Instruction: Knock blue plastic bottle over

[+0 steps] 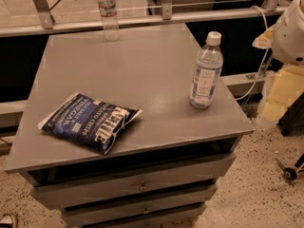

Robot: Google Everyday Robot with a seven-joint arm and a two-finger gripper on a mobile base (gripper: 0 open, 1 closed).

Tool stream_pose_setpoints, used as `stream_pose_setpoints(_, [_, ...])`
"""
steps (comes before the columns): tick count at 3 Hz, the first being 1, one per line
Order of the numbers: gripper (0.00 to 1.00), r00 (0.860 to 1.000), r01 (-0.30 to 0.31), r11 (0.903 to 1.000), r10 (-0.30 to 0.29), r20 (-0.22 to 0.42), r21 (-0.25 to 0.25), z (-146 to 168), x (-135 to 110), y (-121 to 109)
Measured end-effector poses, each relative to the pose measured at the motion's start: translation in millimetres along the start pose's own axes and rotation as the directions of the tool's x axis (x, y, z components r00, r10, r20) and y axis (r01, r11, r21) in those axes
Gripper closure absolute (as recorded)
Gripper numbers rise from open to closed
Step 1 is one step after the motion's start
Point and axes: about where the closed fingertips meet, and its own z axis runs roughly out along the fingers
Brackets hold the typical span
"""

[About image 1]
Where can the black cart base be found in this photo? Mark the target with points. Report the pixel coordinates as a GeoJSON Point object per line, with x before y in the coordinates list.
{"type": "Point", "coordinates": [293, 118]}

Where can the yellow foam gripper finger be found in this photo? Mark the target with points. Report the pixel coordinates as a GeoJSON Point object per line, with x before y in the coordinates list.
{"type": "Point", "coordinates": [265, 39]}
{"type": "Point", "coordinates": [286, 89]}

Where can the clear plastic water bottle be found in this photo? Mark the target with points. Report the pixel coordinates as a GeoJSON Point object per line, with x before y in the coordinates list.
{"type": "Point", "coordinates": [108, 12]}

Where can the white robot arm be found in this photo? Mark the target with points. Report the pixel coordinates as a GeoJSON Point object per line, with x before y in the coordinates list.
{"type": "Point", "coordinates": [286, 40]}

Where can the metal railing frame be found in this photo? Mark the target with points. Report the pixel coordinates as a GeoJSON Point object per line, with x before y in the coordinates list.
{"type": "Point", "coordinates": [33, 17]}

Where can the blue label plastic bottle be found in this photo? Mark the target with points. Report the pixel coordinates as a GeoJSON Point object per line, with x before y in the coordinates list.
{"type": "Point", "coordinates": [207, 71]}

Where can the black caster wheel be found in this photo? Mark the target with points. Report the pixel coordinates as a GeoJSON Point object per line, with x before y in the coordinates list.
{"type": "Point", "coordinates": [288, 172]}

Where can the blue kettle chips bag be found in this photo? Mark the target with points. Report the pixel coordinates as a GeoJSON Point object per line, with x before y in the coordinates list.
{"type": "Point", "coordinates": [85, 121]}

